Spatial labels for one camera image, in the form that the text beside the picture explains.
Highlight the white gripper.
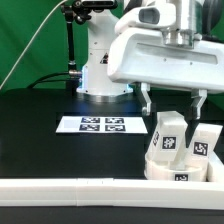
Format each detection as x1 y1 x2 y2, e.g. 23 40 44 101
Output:
108 28 224 146

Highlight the white round stool seat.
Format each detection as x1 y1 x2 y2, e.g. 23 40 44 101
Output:
144 158 208 182

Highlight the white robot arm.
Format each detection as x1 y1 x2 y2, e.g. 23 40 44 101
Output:
80 0 224 119

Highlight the white marker sheet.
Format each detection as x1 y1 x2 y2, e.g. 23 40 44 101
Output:
56 116 147 134

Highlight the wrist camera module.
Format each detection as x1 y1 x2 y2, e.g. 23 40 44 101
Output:
115 3 176 34

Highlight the black cable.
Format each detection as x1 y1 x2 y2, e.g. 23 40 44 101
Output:
27 72 83 90

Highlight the white cable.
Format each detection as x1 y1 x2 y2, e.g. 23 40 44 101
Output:
0 0 68 91

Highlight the white L-shaped obstacle frame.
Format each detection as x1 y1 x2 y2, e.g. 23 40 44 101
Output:
0 154 224 210

